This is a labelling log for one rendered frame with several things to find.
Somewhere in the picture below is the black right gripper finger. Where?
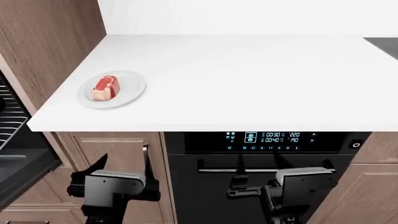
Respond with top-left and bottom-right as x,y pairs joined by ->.
232,153 -> 250,179
272,151 -> 291,174

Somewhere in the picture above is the silver and black oven handle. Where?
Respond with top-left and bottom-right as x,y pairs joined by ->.
197,158 -> 336,174

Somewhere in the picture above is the wooden panelled cabinet door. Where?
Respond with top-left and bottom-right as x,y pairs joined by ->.
306,162 -> 398,224

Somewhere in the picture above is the black built-in oven with display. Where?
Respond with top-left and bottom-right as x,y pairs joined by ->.
162,131 -> 373,224

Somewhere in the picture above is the silver cabinet door handle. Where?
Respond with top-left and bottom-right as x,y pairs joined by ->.
142,142 -> 150,169

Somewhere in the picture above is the metal wire oven rack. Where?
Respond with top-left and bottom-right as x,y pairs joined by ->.
0,84 -> 28,151

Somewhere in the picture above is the wooden cabinet drawer front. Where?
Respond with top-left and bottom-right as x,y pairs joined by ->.
353,131 -> 398,164

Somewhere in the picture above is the black open oven door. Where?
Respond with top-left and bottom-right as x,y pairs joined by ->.
0,148 -> 62,207

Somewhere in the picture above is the tall wooden cabinet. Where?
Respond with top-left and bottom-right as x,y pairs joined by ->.
0,0 -> 107,113

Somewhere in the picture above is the open black oven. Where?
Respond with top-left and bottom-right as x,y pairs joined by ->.
0,68 -> 62,207

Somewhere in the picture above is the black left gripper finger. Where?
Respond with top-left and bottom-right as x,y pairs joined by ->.
144,155 -> 160,187
70,152 -> 109,187

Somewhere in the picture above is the round white plate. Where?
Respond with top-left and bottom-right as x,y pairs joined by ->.
76,69 -> 147,110

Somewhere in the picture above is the black silver-topped right camera box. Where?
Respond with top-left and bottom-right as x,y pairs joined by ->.
274,166 -> 337,212

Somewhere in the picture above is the dark grey cooktop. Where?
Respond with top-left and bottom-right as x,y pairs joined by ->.
363,37 -> 398,62

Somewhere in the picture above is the dark drawer handle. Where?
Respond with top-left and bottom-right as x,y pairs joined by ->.
4,220 -> 50,224

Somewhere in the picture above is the raw red steak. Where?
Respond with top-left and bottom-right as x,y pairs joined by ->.
90,75 -> 122,102

